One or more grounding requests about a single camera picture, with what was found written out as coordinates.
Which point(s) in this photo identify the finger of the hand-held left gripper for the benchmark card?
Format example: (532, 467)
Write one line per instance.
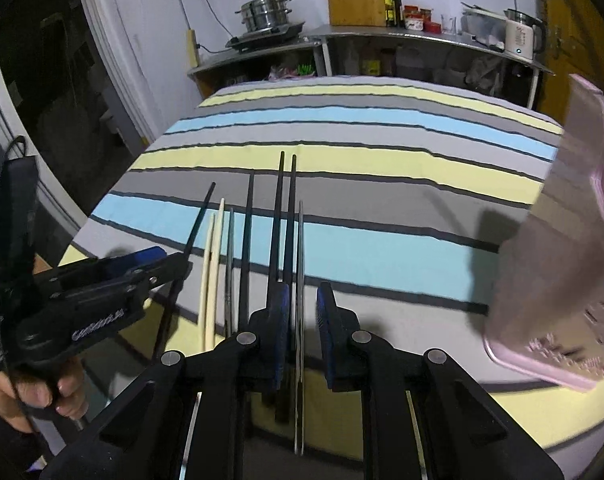
(142, 255)
(167, 270)

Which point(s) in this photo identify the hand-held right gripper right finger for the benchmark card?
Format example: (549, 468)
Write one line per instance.
(326, 332)

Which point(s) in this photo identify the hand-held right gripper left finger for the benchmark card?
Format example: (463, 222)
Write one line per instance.
(282, 332)

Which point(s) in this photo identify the black chopstick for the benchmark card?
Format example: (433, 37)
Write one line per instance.
(246, 250)
(277, 220)
(289, 220)
(199, 225)

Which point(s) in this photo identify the metal chopstick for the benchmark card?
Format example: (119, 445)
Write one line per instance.
(229, 270)
(299, 260)

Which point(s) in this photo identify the pink plastic utensil holder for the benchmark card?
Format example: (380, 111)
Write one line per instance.
(557, 260)

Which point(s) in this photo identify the person's left hand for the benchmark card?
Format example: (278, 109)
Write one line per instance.
(32, 395)

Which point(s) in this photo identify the striped cloth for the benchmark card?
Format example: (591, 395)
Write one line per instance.
(382, 185)

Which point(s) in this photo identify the dark glass window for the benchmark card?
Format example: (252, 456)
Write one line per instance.
(37, 60)

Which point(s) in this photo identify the small steel table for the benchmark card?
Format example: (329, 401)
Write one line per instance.
(262, 54)

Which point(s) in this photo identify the black induction cooker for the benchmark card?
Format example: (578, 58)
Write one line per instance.
(267, 37)

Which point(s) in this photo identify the steel steamer pot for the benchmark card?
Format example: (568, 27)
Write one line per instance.
(264, 12)

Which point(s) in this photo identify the grey storage container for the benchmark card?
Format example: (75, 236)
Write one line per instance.
(412, 65)

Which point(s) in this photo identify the large steel counter shelf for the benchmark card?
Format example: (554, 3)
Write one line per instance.
(382, 35)

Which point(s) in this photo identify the red can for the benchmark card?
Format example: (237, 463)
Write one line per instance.
(433, 27)

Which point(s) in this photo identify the green bottle yellow label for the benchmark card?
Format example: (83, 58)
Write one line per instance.
(388, 10)

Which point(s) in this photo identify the dark sauce bottle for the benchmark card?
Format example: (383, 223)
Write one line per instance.
(397, 10)

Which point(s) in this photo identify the clear drinking glass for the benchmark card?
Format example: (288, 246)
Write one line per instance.
(448, 25)

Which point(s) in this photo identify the clear lidded container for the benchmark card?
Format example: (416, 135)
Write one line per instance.
(482, 25)

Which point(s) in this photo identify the white electric kettle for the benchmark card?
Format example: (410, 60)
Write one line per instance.
(519, 37)

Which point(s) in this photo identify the wooden door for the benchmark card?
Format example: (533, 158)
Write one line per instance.
(582, 35)

